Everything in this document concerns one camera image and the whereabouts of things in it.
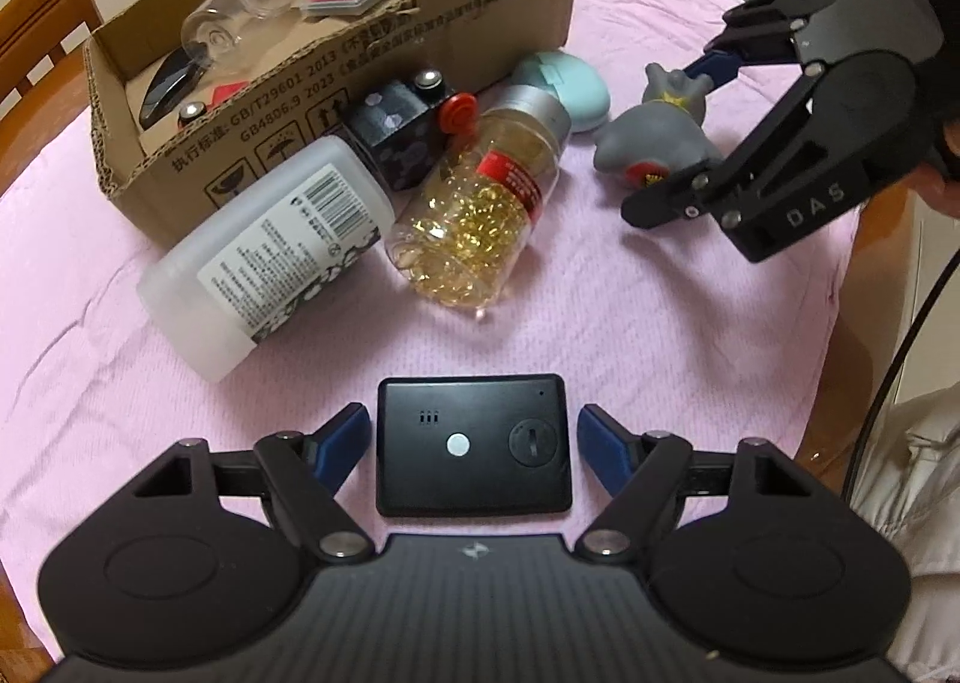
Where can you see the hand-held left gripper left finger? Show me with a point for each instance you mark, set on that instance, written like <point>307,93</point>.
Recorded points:
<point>341,441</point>

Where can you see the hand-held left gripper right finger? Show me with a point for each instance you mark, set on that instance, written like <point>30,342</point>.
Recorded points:
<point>607,447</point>

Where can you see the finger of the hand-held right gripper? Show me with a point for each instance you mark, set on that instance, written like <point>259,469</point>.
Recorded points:
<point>795,214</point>
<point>780,15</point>

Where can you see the black device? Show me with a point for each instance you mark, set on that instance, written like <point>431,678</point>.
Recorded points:
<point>472,447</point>

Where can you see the grey shark toy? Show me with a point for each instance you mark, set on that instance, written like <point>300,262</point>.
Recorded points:
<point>652,135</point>

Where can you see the cardboard box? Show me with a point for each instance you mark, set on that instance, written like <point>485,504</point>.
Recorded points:
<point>300,98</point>

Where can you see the clear plastic jar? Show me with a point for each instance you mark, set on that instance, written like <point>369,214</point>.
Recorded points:
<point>240,8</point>

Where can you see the person's right forearm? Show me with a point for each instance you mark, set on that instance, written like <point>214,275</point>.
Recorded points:
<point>941,191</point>

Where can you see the white plastic bottle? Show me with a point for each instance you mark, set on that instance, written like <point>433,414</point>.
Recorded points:
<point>255,263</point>

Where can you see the mint green case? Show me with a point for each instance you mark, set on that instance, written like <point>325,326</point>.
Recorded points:
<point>562,86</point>

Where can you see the clear bottle of gold capsules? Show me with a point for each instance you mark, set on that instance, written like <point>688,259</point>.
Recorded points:
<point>465,225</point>

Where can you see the black toy block red wheel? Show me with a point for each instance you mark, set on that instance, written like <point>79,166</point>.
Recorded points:
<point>397,135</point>

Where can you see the person's grey clothing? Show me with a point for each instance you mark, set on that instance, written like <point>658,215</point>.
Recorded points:
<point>915,540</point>

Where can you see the wooden chair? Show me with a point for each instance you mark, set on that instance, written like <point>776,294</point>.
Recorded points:
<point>37,30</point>

